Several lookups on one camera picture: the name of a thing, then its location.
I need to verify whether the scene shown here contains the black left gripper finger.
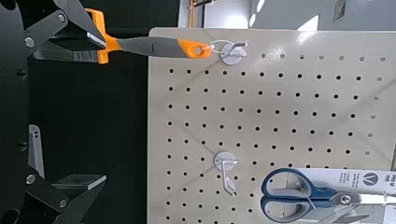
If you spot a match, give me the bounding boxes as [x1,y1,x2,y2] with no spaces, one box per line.
[24,166,107,224]
[23,0,107,57]

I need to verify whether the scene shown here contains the white plastic crate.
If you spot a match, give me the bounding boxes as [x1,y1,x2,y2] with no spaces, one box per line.
[28,124,45,179]

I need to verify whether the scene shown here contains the white round pegboard hook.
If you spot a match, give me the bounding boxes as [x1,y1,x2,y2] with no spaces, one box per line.
[219,40,249,66]
[213,150,241,198]

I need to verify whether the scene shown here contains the white perforated pegboard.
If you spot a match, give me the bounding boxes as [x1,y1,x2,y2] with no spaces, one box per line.
[147,27,396,224]

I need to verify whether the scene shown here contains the white scissors packaging card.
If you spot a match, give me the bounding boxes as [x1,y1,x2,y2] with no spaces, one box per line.
[295,167,396,224]

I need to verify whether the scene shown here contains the orange grey handled scraper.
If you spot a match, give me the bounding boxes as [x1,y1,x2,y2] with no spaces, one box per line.
[32,8,214,64]

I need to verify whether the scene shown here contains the wooden frame post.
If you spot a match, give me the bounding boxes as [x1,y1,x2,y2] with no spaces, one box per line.
[187,0,206,28]

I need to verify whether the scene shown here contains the thin metal key ring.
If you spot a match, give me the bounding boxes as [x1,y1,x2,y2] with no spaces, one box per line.
[209,38,235,56]

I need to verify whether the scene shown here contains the blue handled scissors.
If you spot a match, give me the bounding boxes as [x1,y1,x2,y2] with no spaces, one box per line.
[260,167,396,224]

